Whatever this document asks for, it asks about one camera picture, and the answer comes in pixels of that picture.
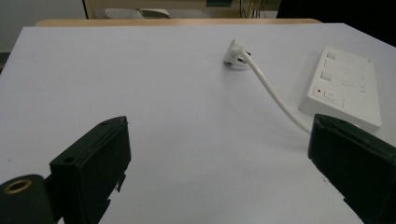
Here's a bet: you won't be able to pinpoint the wooden table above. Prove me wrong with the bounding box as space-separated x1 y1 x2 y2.
35 18 322 28

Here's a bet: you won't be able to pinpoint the dark hanging cables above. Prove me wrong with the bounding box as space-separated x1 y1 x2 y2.
238 0 269 19

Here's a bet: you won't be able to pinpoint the green box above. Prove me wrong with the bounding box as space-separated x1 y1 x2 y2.
205 0 233 7

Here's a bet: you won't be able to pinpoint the white power plug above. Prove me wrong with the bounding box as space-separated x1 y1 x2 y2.
223 38 252 66

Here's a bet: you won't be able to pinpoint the white power strip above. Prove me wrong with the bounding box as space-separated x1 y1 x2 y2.
298 46 383 133

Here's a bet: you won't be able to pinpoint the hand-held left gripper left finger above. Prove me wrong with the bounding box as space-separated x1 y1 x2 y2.
49 116 133 224

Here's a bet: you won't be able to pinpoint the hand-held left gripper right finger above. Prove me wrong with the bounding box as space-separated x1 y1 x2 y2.
307 113 396 224

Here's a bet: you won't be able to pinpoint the white power cable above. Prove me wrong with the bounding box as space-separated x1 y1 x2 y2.
242 51 313 135

